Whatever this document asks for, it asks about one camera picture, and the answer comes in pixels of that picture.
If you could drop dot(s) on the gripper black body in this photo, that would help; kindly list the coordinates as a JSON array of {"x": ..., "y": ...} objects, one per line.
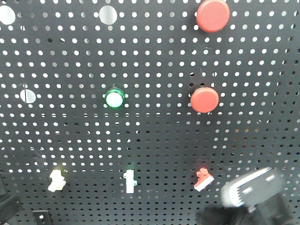
[
  {"x": 274, "y": 211},
  {"x": 10, "y": 205}
]

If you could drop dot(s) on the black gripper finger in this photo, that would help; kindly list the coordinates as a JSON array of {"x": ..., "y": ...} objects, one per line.
[{"x": 252, "y": 188}]

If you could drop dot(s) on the yellow rotary selector switch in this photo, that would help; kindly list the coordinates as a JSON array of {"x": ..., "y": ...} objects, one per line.
[{"x": 58, "y": 181}]

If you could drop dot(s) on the red rotary selector switch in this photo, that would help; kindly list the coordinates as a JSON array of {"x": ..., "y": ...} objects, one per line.
[{"x": 204, "y": 179}]

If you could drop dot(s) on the left black table clamp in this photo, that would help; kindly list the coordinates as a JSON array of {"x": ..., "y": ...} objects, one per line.
[{"x": 42, "y": 217}]

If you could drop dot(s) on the lower red push button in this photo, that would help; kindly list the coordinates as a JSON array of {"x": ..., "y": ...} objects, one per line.
[{"x": 204, "y": 100}]

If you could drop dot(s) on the red push button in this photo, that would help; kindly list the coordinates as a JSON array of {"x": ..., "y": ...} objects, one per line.
[
  {"x": 212, "y": 15},
  {"x": 204, "y": 100}
]

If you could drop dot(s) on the black perforated pegboard panel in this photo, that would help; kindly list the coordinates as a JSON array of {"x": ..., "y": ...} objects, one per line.
[{"x": 58, "y": 58}]

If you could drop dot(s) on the green illuminated push button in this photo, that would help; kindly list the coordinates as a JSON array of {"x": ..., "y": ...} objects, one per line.
[{"x": 115, "y": 98}]

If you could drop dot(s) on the upper red push button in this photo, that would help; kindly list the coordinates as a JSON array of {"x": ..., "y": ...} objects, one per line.
[{"x": 212, "y": 15}]

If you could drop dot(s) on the white rotary selector switch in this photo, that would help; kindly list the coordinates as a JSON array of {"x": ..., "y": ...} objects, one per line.
[{"x": 130, "y": 181}]

